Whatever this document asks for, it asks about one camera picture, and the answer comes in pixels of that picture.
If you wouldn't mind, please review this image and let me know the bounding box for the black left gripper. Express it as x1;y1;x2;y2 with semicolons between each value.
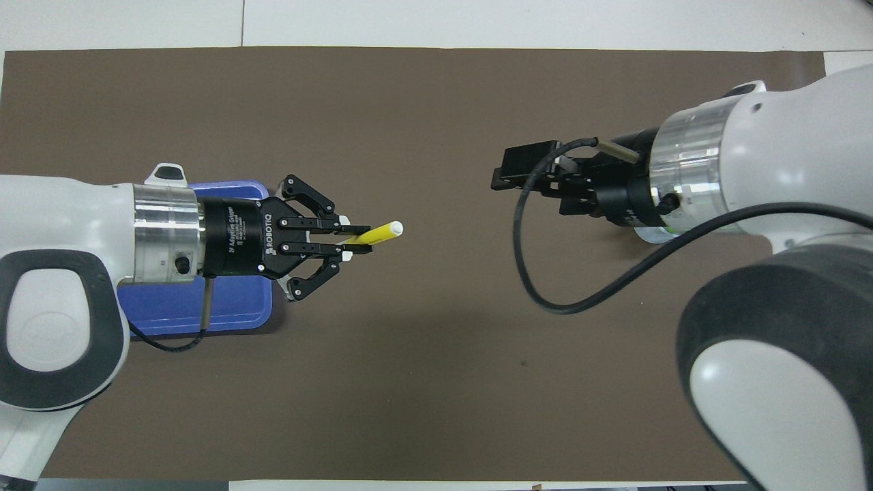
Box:
198;175;374;302

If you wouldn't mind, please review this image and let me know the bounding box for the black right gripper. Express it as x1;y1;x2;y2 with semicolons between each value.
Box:
491;128;672;229

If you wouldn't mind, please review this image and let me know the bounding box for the yellow marker pen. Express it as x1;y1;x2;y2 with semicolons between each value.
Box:
344;220;404;246

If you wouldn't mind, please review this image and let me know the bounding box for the blue plastic tray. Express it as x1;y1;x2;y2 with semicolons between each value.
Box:
117;180;273;336

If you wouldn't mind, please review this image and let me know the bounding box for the translucent plastic cup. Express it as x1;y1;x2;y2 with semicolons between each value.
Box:
634;224;684;245

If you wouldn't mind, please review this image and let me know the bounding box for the brown table mat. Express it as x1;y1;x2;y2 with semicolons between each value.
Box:
0;46;826;481

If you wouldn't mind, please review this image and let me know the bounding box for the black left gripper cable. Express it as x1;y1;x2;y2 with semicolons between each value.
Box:
128;276;216;353

